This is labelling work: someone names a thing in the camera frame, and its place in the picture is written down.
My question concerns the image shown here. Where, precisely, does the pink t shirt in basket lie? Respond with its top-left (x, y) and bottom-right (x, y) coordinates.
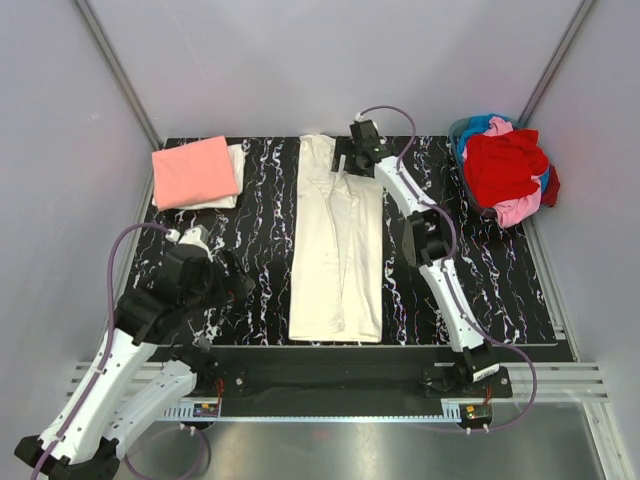
top-left (484, 116), bottom-right (543, 229)

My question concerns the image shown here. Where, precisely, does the right aluminium frame post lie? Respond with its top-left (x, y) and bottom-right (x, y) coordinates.
top-left (518, 0), bottom-right (599, 126)

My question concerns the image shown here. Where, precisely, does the folded pink t shirt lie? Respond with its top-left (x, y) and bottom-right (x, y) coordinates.
top-left (151, 135), bottom-right (239, 211)

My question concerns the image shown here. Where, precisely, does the red t shirt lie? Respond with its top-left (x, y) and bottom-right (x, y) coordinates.
top-left (463, 129), bottom-right (560, 208)

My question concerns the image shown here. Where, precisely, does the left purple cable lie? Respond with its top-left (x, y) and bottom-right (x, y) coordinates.
top-left (29, 223), bottom-right (211, 480)

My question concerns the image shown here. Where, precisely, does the blue t shirt in basket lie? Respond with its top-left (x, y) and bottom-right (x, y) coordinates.
top-left (458, 115), bottom-right (550, 207)

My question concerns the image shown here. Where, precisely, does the white slotted cable duct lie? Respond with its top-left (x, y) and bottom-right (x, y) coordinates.
top-left (159, 400), bottom-right (461, 423)

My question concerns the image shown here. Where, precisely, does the left aluminium frame post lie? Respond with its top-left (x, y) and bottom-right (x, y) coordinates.
top-left (73, 0), bottom-right (164, 147)

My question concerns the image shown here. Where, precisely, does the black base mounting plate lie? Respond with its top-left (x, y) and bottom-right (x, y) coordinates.
top-left (158, 344), bottom-right (512, 399)

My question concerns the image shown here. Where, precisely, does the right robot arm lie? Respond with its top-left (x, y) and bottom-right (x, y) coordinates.
top-left (334, 119), bottom-right (500, 397)

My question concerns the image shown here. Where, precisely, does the cream white t shirt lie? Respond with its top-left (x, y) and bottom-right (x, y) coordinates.
top-left (288, 135), bottom-right (383, 343)

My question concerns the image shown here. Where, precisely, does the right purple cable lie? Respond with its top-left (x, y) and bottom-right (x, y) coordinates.
top-left (359, 104), bottom-right (539, 434)

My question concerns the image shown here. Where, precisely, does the aluminium frame post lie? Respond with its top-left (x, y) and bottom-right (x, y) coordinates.
top-left (518, 0), bottom-right (599, 126)
top-left (73, 0), bottom-right (164, 147)

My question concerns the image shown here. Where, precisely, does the folded white t shirt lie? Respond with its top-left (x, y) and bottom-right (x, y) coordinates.
top-left (157, 143), bottom-right (247, 211)

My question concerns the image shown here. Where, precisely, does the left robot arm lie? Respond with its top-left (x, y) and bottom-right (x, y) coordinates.
top-left (14, 245), bottom-right (255, 479)

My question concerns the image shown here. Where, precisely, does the purple cable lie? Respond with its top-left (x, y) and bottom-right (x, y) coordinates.
top-left (359, 104), bottom-right (539, 434)
top-left (29, 223), bottom-right (211, 480)

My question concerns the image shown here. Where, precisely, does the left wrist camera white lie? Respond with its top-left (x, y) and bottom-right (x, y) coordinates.
top-left (170, 225), bottom-right (213, 262)

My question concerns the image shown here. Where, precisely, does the aluminium rail front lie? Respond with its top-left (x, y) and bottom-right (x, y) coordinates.
top-left (66, 362), bottom-right (608, 402)

